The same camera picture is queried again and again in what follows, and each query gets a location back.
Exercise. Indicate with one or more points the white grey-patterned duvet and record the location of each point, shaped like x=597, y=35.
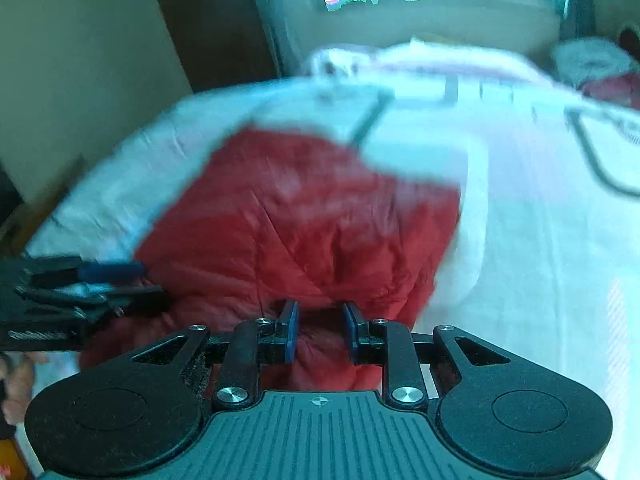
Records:
x=525, y=260

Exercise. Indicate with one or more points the person's left hand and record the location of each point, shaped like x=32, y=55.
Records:
x=20, y=385

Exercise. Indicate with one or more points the pink blanket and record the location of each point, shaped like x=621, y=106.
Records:
x=440, y=60

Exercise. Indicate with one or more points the grey pillow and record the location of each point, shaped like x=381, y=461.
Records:
x=590, y=60

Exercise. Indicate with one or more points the brown wooden furniture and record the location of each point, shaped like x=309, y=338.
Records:
x=40, y=210

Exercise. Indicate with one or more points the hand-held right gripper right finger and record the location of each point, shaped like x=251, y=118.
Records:
x=354, y=332

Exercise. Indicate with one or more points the red pillow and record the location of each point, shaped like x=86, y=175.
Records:
x=617, y=90

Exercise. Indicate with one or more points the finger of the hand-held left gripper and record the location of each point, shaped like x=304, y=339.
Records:
x=140, y=297
x=112, y=270

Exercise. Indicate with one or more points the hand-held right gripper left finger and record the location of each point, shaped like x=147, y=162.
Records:
x=290, y=332

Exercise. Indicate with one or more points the dark wooden wardrobe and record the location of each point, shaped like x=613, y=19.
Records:
x=210, y=25

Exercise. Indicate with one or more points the brown petal-shaped headboard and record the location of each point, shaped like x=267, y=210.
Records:
x=629, y=35

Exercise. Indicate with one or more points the red puffer jacket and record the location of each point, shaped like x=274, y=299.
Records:
x=300, y=230

